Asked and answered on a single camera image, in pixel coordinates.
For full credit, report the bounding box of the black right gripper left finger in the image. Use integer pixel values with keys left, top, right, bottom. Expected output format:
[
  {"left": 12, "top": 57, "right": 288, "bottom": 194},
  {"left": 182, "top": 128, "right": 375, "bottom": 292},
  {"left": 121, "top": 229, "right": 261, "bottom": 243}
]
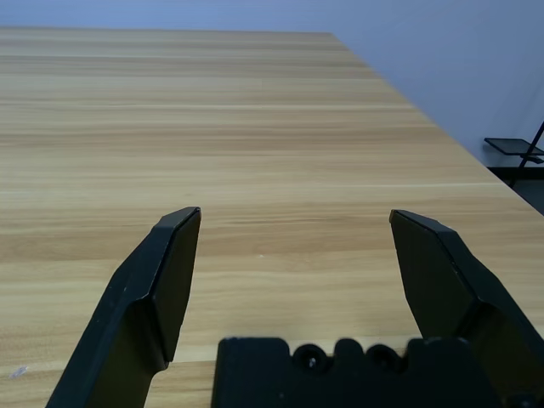
[{"left": 44, "top": 207, "right": 202, "bottom": 408}]

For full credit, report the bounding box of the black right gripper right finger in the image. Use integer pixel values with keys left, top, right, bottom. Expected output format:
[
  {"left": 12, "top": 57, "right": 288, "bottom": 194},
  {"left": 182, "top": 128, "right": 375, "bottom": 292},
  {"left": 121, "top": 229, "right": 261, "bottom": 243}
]
[{"left": 388, "top": 208, "right": 544, "bottom": 400}]

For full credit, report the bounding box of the black tripod stand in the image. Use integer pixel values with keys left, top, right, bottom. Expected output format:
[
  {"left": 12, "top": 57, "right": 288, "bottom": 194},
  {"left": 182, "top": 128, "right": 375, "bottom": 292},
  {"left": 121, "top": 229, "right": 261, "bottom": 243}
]
[{"left": 507, "top": 121, "right": 544, "bottom": 188}]

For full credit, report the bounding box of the black flat stand plate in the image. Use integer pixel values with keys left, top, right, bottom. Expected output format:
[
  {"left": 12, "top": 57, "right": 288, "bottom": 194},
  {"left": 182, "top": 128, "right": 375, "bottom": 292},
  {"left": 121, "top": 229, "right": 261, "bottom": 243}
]
[{"left": 484, "top": 136, "right": 544, "bottom": 156}]

